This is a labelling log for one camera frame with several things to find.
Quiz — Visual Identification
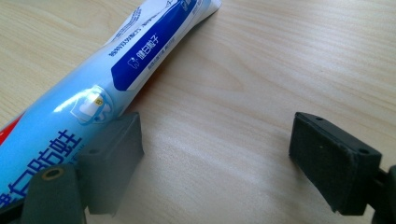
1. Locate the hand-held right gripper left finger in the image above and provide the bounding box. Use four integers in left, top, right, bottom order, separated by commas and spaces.
76, 111, 146, 217

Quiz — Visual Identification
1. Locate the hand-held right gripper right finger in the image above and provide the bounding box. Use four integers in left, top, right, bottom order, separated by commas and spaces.
288, 111, 383, 217

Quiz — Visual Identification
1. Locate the blue and white toothpaste tube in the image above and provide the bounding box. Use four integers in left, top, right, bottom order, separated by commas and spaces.
0, 0, 223, 209

